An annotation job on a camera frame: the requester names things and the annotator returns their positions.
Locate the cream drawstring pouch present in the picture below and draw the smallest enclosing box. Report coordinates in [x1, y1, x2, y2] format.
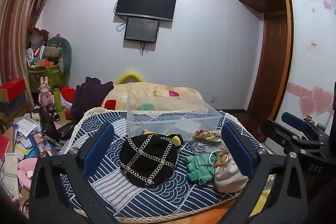
[209, 148, 249, 193]

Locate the green knitted glove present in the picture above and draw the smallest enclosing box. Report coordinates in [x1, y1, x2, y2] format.
[183, 153, 217, 185]

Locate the floral fabric scrunchie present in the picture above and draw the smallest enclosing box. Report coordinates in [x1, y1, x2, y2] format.
[192, 130, 222, 143]

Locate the black hat with chain pattern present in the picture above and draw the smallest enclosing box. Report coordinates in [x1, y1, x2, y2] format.
[119, 133, 184, 188]

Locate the clear plastic storage box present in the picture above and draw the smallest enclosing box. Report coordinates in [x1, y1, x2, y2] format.
[126, 97, 223, 141]

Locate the pink plush slipper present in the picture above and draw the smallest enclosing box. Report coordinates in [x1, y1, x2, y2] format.
[17, 157, 38, 190]

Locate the wooden wardrobe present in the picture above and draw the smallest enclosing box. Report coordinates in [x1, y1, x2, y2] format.
[239, 0, 335, 141]

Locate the colourful checkered book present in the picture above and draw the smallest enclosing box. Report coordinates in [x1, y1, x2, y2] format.
[29, 132, 57, 156]

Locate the blue white patterned tablecloth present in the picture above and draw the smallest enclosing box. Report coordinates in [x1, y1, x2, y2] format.
[59, 107, 266, 223]

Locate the silver grey glitter fabric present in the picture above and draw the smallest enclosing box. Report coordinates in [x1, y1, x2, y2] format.
[190, 139, 225, 155]

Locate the green bottle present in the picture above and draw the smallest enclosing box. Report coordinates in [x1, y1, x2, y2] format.
[53, 88, 63, 111]

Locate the pink bunny toy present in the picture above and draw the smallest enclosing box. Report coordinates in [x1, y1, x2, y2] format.
[39, 76, 54, 109]

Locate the red cloth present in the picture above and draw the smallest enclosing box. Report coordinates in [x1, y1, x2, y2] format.
[60, 86, 76, 103]

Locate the dark purple garment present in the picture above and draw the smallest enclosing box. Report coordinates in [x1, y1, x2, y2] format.
[71, 77, 114, 122]

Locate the red box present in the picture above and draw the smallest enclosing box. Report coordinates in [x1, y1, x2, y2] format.
[0, 79, 26, 103]

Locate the green storage box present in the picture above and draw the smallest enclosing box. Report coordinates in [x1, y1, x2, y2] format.
[27, 64, 66, 93]

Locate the beige patchwork blanket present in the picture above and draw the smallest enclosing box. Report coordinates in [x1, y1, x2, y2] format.
[101, 82, 203, 110]

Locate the yellow plush headrest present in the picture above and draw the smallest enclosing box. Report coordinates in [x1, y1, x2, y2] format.
[115, 71, 144, 85]

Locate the grey green plush pillow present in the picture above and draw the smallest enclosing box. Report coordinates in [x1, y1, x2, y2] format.
[43, 36, 72, 75]

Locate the striped brown curtain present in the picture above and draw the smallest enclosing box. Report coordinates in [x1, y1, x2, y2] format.
[1, 0, 46, 108]

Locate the small wall monitor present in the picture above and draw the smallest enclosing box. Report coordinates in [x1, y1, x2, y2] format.
[124, 17, 159, 43]

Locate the large wall television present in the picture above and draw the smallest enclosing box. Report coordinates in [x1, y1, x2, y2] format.
[115, 0, 176, 22]

